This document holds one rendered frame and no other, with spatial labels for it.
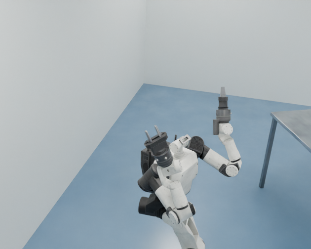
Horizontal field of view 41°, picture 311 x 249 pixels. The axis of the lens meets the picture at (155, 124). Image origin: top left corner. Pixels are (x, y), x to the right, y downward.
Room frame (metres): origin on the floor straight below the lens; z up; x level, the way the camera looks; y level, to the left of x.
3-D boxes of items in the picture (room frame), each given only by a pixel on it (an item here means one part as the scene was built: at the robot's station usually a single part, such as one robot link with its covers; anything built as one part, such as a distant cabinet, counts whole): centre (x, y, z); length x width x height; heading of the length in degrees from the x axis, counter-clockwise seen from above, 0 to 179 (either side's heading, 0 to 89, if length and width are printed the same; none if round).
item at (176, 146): (2.09, -0.14, 1.40); 0.10 x 0.07 x 0.09; 144
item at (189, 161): (2.13, -0.10, 1.20); 0.34 x 0.30 x 0.36; 144
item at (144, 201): (2.12, -0.06, 0.93); 0.28 x 0.13 x 0.18; 78
